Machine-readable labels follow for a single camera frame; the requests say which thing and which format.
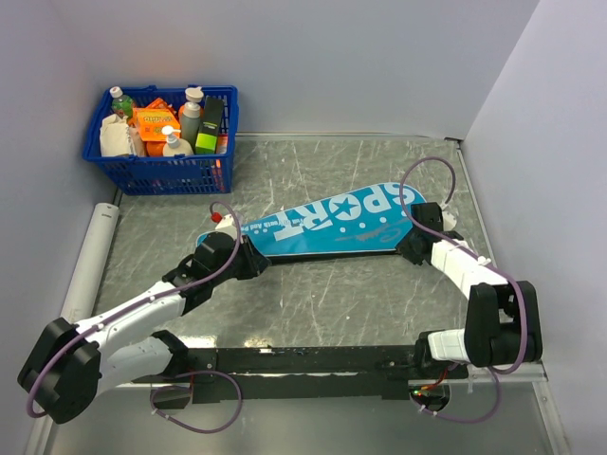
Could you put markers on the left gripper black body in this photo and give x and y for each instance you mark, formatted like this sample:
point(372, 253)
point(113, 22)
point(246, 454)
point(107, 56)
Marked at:
point(243, 263)

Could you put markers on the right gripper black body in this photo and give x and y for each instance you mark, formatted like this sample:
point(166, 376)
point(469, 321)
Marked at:
point(406, 246)

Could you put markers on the blue SPORT racket cover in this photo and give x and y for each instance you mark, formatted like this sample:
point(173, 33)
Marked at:
point(368, 221)

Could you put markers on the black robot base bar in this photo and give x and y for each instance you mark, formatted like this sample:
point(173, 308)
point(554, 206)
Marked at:
point(310, 372)

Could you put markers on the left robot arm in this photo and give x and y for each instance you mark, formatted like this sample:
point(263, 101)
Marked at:
point(72, 363)

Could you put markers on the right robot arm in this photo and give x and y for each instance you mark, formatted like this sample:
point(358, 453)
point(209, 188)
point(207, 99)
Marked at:
point(502, 325)

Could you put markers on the blue plastic shopping basket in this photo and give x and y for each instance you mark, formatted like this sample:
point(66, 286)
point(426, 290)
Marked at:
point(196, 174)

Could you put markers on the small white pump bottle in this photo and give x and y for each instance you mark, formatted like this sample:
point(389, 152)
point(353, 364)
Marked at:
point(174, 145)

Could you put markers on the black and green box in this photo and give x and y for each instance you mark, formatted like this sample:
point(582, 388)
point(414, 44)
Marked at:
point(209, 127)

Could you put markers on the orange round item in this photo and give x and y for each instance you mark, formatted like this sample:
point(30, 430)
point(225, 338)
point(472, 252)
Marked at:
point(154, 148)

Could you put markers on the grey bottle white pump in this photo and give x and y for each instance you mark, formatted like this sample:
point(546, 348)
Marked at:
point(190, 114)

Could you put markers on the orange snack box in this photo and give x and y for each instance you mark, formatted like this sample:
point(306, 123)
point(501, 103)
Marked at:
point(151, 121)

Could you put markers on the beige cloth bag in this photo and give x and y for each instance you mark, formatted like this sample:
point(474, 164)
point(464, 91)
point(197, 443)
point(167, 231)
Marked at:
point(120, 139)

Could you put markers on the green bottle white cap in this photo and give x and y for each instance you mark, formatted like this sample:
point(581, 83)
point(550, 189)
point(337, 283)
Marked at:
point(122, 105)

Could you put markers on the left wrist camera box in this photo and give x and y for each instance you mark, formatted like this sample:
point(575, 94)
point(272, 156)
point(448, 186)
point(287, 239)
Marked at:
point(226, 223)

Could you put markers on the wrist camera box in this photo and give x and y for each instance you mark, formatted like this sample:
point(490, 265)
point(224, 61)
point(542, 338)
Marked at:
point(226, 223)
point(450, 217)

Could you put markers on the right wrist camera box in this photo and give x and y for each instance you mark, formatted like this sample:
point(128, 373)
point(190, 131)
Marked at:
point(450, 217)

